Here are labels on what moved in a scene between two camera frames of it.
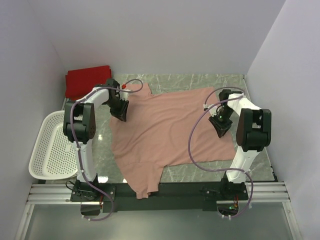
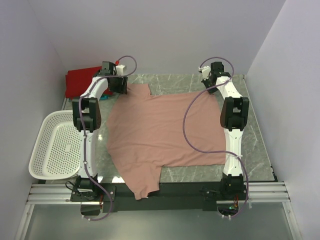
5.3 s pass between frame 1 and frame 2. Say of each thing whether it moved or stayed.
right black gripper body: moved
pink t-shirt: stayed
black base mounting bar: stayed
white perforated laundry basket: stayed
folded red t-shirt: stayed
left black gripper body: moved
